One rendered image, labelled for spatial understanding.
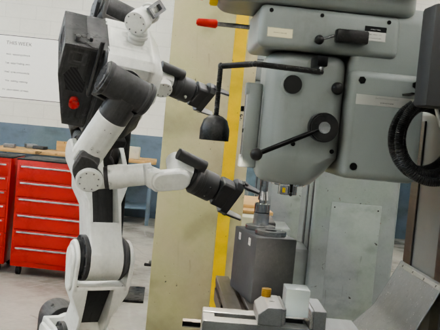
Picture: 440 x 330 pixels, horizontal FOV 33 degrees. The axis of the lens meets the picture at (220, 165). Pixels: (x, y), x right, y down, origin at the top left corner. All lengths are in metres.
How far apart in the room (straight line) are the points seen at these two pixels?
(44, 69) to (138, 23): 8.88
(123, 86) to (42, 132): 8.99
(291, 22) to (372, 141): 0.34
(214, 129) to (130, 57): 0.47
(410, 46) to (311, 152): 0.34
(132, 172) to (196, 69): 1.48
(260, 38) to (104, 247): 0.88
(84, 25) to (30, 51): 8.83
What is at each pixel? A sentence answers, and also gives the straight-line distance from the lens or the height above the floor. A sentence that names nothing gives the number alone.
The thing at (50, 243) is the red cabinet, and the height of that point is 0.30.
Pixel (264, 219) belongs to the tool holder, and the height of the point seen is 1.17.
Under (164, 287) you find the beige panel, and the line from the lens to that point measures 3.66.
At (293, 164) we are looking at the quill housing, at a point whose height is 1.36.
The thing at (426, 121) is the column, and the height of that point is 1.50.
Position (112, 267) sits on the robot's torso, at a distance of 2.30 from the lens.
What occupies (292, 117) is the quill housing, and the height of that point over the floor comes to 1.47.
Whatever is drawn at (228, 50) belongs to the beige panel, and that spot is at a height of 1.80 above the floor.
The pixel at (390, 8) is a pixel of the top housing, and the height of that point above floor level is 1.75.
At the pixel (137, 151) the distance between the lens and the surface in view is 10.16.
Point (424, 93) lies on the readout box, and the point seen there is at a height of 1.54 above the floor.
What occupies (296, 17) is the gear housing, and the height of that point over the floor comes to 1.70.
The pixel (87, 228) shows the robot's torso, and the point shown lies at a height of 1.09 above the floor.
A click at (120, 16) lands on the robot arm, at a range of 2.40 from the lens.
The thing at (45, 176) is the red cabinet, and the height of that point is 0.87.
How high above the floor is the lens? 1.44
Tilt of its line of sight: 3 degrees down
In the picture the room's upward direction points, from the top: 5 degrees clockwise
